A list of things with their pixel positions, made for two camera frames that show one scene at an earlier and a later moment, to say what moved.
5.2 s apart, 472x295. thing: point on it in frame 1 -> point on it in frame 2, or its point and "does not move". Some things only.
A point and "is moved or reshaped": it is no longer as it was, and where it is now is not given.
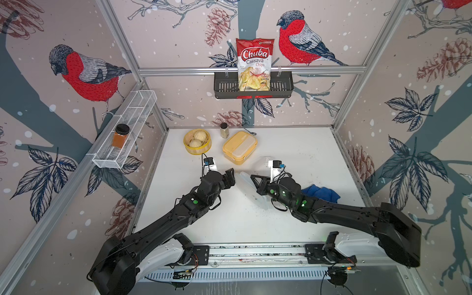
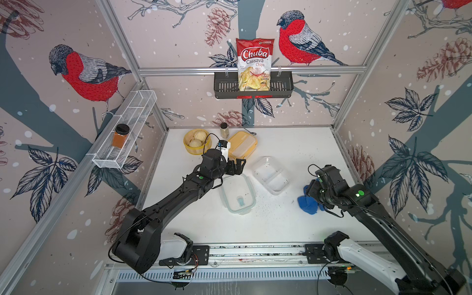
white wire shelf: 117,144 does not move
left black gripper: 231,178 -> 239,168
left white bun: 195,143 does not move
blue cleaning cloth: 322,193 is moved or reshaped
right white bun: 200,134 does not move
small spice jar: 224,131 does not move
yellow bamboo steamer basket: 197,141 does not move
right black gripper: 261,188 -> 313,185
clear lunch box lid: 247,186 is moved or reshaped
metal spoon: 252,133 does not move
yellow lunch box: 239,147 does not move
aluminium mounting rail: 255,255 does not move
